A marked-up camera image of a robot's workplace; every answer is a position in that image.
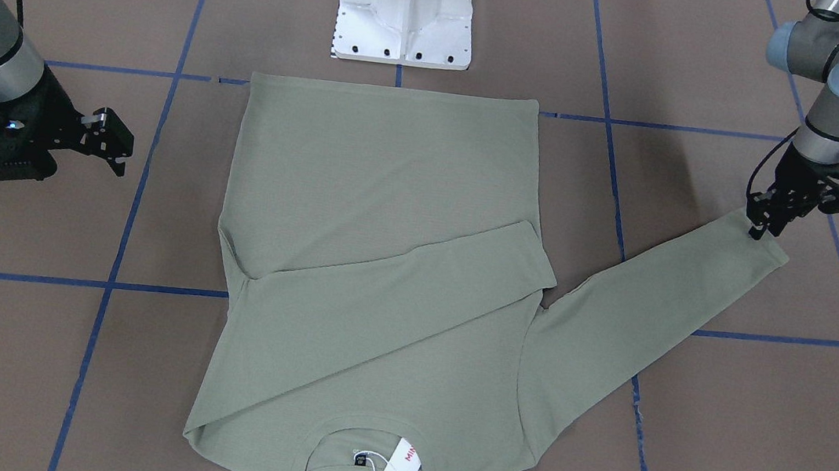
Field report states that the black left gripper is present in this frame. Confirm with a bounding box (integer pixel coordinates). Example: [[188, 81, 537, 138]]
[[746, 144, 839, 239]]

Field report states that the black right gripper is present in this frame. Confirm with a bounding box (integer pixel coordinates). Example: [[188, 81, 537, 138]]
[[0, 68, 134, 181]]

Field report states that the olive green long-sleeve shirt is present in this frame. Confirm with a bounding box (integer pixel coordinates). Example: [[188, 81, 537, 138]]
[[183, 72, 788, 471]]

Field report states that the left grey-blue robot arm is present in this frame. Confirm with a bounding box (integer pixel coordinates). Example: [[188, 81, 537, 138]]
[[746, 0, 839, 239]]

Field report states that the white paper hang tag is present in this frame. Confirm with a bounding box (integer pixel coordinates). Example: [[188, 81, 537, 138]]
[[382, 437, 422, 471]]

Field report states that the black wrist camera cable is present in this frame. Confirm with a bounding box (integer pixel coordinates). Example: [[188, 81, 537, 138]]
[[744, 119, 800, 206]]

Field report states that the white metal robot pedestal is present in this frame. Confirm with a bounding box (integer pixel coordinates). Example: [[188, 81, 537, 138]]
[[330, 0, 474, 71]]

